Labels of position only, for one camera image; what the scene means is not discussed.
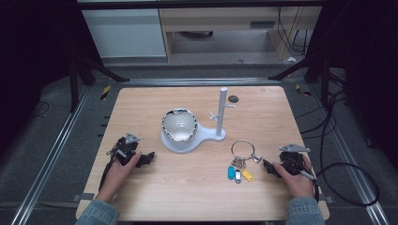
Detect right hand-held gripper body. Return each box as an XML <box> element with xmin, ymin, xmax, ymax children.
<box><xmin>278</xmin><ymin>142</ymin><xmax>312</xmax><ymax>176</ymax></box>

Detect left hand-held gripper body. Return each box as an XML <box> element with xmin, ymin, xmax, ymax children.
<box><xmin>109</xmin><ymin>132</ymin><xmax>142</xmax><ymax>167</ymax></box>

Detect person's right hand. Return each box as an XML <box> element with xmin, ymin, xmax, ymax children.
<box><xmin>272</xmin><ymin>155</ymin><xmax>315</xmax><ymax>199</ymax></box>

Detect person's left hand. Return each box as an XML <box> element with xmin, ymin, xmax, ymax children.
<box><xmin>95</xmin><ymin>152</ymin><xmax>143</xmax><ymax>204</ymax></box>

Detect shiny metal bowl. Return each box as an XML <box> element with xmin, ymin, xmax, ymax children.
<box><xmin>161</xmin><ymin>108</ymin><xmax>199</xmax><ymax>143</ymax></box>

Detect yellow black tape strip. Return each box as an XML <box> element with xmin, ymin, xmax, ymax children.
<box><xmin>99</xmin><ymin>84</ymin><xmax>113</xmax><ymax>101</ymax></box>
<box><xmin>295</xmin><ymin>82</ymin><xmax>313</xmax><ymax>98</ymax></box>

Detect white stand with hook pole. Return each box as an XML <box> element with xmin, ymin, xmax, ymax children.
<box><xmin>161</xmin><ymin>86</ymin><xmax>237</xmax><ymax>155</ymax></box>

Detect black stand legs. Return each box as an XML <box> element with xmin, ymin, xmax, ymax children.
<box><xmin>68</xmin><ymin>55</ymin><xmax>130</xmax><ymax>113</ymax></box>
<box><xmin>268</xmin><ymin>52</ymin><xmax>333</xmax><ymax>109</ymax></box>

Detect white cabinet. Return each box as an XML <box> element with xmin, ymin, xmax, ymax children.
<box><xmin>81</xmin><ymin>7</ymin><xmax>167</xmax><ymax>59</ymax></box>

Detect light wooden desk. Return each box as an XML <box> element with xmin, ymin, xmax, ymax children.
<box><xmin>158</xmin><ymin>6</ymin><xmax>323</xmax><ymax>61</ymax></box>

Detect key ring with coloured tags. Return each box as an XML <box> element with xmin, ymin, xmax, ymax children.
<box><xmin>226</xmin><ymin>139</ymin><xmax>264</xmax><ymax>185</ymax></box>

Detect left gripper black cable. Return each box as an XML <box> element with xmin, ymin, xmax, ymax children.
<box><xmin>98</xmin><ymin>149</ymin><xmax>119</xmax><ymax>192</ymax></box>

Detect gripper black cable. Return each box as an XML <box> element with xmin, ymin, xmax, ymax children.
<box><xmin>299</xmin><ymin>162</ymin><xmax>321</xmax><ymax>203</ymax></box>
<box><xmin>98</xmin><ymin>149</ymin><xmax>119</xmax><ymax>192</ymax></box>

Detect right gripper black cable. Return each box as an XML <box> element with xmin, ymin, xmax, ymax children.
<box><xmin>299</xmin><ymin>162</ymin><xmax>321</xmax><ymax>203</ymax></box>

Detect metal floor rail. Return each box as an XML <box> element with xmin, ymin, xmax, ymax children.
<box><xmin>9</xmin><ymin>84</ymin><xmax>92</xmax><ymax>225</ymax></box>
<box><xmin>120</xmin><ymin>77</ymin><xmax>283</xmax><ymax>87</ymax></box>
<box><xmin>308</xmin><ymin>83</ymin><xmax>391</xmax><ymax>225</ymax></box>

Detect looped black floor cable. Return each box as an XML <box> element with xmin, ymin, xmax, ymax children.
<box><xmin>314</xmin><ymin>90</ymin><xmax>381</xmax><ymax>208</ymax></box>

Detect black hanging cables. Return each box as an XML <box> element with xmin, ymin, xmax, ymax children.
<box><xmin>276</xmin><ymin>7</ymin><xmax>314</xmax><ymax>57</ymax></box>

